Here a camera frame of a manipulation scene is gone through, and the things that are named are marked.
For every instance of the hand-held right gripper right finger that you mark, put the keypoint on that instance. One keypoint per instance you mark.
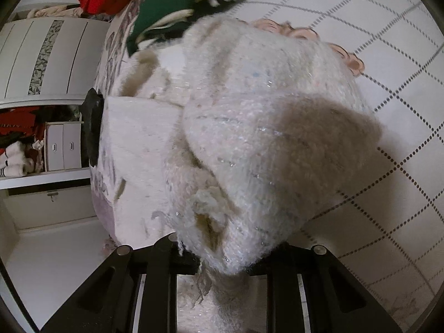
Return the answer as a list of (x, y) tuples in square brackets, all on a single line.
[(281, 277)]

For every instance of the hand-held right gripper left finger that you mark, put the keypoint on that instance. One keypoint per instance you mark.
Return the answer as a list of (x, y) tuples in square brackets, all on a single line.
[(156, 267)]

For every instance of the white fluffy jacket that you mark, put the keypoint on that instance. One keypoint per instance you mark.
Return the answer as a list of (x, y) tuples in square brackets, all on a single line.
[(260, 111)]

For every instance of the white fluffy striped clothes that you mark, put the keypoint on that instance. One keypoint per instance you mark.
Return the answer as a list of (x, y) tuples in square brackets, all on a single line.
[(14, 159)]

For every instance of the red hanging clothes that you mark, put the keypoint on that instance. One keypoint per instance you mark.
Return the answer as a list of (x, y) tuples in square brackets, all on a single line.
[(17, 118)]

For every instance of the floral rose blanket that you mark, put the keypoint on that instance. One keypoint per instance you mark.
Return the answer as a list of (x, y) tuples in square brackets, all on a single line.
[(104, 211)]

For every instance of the white low cabinet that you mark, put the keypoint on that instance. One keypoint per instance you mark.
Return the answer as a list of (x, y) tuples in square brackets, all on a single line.
[(41, 211)]

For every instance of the white drawer unit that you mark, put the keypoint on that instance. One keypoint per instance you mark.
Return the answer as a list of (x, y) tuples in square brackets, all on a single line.
[(64, 145)]

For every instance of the black garment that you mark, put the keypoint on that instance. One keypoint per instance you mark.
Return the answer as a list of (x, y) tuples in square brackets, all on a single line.
[(91, 121)]

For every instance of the white wardrobe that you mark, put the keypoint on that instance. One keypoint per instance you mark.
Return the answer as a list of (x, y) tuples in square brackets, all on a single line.
[(20, 52)]

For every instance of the white diamond-patterned mat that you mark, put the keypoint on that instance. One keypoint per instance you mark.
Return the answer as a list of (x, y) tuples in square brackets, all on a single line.
[(381, 41)]

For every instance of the green folded garment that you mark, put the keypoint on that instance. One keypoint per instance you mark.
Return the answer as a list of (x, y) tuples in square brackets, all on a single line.
[(166, 3)]

